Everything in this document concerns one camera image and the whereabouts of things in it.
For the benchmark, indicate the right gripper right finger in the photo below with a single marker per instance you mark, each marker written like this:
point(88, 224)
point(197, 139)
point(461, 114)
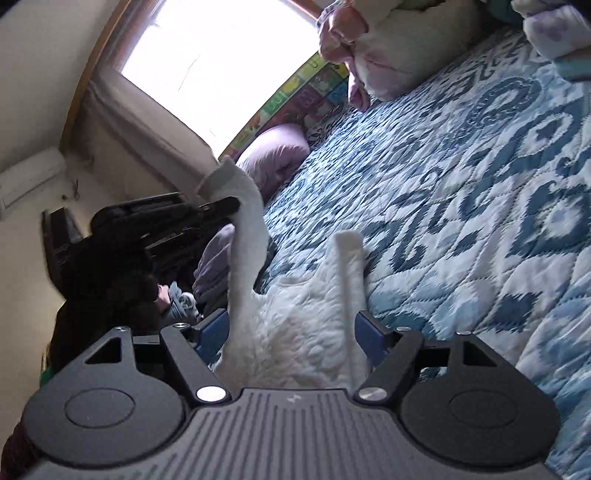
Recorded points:
point(396, 359)

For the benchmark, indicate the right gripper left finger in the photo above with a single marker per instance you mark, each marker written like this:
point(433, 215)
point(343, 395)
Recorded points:
point(189, 352)

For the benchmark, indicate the white quilted garment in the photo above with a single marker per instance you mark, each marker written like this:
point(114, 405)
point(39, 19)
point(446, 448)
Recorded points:
point(300, 334)

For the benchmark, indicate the stack of folded small clothes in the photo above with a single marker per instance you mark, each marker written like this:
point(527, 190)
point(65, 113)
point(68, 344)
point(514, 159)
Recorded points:
point(560, 32)

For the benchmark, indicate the folded denim jeans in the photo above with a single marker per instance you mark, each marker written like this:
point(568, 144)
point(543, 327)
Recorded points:
point(176, 306)

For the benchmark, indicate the folded lavender garment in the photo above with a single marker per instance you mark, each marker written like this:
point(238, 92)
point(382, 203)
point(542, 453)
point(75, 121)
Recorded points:
point(211, 275)

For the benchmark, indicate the white air conditioner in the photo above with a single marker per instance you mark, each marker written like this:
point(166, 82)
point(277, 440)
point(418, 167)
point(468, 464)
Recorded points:
point(27, 175)

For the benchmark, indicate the grey curtain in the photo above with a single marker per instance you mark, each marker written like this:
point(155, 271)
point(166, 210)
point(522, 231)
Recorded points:
point(159, 141)

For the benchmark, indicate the blue white patterned quilt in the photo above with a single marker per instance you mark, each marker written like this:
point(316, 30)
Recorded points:
point(472, 194)

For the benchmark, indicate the purple pillow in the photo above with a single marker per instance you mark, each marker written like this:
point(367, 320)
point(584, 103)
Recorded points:
point(273, 158)

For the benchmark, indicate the colourful alphabet play mat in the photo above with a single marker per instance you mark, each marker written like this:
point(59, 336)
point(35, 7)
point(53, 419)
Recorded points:
point(316, 90)

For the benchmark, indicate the white pink floral pillow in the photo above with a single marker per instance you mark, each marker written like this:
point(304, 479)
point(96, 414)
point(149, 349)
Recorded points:
point(392, 47)

